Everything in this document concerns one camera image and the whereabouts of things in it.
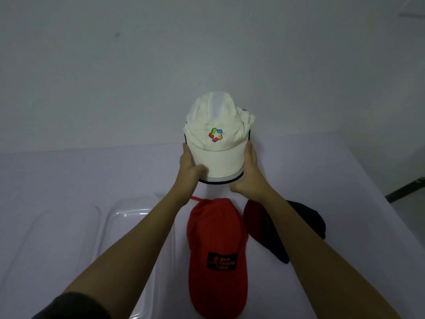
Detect person's left hand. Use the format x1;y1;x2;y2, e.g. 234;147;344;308
169;142;209;207

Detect person's left forearm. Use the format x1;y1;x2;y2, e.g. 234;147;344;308
62;192;187;319

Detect clear plastic lid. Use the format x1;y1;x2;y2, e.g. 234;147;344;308
0;204;102;319

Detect person's right hand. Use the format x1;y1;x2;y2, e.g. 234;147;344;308
229;140;274;204

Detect person's right forearm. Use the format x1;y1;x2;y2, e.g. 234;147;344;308
262;191;403;319

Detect clear plastic container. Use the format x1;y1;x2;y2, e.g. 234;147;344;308
90;195;177;319

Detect red cap with black patch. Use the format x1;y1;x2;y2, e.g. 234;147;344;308
186;195;250;319

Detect person's black shirt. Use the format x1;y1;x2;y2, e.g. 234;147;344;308
31;292;112;319

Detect navy cap with red brim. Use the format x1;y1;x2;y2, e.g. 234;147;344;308
243;198;327;265

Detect white cap with colourful logo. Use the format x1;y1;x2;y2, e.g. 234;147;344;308
183;90;256;186

